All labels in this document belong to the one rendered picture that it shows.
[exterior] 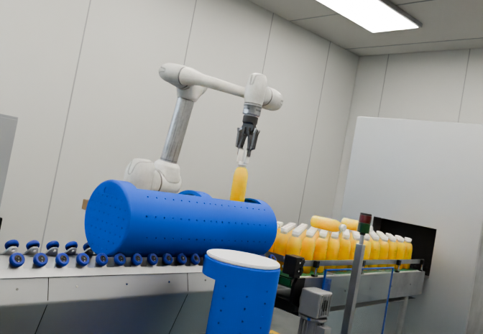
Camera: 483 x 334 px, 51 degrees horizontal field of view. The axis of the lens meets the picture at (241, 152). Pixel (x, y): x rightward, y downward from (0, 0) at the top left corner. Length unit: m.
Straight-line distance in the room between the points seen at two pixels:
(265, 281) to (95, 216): 0.68
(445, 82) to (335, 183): 2.05
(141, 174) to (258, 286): 1.18
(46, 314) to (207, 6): 4.57
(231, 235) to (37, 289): 0.86
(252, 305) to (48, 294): 0.67
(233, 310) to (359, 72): 6.24
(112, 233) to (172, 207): 0.24
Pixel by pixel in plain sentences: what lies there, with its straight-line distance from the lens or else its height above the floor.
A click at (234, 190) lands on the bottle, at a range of 2.46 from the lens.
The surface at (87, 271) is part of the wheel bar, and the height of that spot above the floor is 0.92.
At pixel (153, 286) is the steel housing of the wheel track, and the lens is 1.99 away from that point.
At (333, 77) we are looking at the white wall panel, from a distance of 7.37.
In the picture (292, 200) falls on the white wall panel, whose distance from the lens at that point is 6.89.
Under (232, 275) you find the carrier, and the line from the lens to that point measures 1.80.
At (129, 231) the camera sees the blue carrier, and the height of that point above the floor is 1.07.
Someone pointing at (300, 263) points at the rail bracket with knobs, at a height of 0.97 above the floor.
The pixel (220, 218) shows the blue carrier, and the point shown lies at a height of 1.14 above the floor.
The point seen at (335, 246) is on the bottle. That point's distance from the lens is 2.90.
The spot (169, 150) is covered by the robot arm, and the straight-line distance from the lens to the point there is 2.92.
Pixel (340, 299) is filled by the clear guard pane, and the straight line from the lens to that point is 2.84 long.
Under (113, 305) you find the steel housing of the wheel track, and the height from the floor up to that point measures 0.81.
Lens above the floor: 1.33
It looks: 3 degrees up
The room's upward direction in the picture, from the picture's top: 10 degrees clockwise
